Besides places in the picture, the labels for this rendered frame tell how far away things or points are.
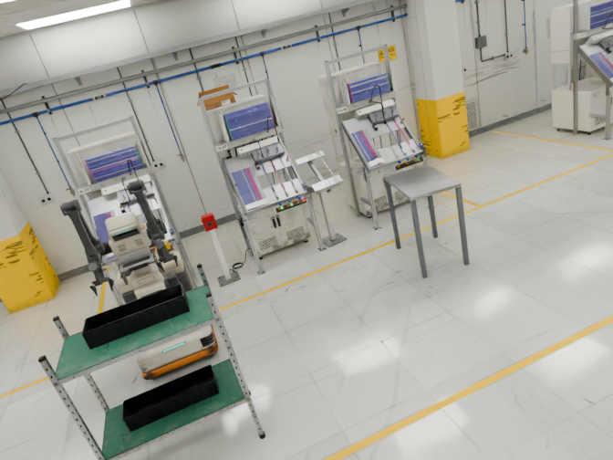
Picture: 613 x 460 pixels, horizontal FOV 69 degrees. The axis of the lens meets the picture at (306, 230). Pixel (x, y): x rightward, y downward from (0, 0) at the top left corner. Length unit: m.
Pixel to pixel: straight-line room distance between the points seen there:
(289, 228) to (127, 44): 3.05
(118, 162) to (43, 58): 1.97
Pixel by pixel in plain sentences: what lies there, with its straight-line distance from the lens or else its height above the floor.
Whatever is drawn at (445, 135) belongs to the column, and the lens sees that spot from 7.30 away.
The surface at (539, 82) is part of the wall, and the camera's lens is 9.11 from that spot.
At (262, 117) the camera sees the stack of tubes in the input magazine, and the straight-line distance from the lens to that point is 5.03.
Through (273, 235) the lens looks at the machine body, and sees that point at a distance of 5.19.
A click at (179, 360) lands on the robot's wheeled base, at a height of 0.12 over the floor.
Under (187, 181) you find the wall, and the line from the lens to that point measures 6.55.
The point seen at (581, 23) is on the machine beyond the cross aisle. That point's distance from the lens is 7.55.
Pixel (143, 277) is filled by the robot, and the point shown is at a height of 0.88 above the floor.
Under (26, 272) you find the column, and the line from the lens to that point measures 6.46.
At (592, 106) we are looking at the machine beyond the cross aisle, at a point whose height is 0.41.
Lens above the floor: 2.25
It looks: 23 degrees down
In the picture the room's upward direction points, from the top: 15 degrees counter-clockwise
